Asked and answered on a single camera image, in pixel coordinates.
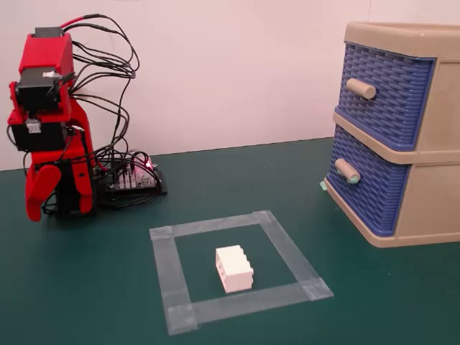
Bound blue woven drawer taped handle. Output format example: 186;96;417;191
326;124;410;236

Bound blue woven drawer plain handle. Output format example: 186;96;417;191
337;42;436;150

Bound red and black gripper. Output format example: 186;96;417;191
25;150;96;222

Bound beige plastic drawer cabinet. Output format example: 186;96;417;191
325;21;460;249

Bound white toy brick cube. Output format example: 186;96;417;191
215;244;255;294

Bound black controller circuit board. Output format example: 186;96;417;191
95;157;168;203

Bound black servo wire bundle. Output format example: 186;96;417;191
68;16;162;209

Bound red sleeved wire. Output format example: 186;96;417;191
60;14;109;29

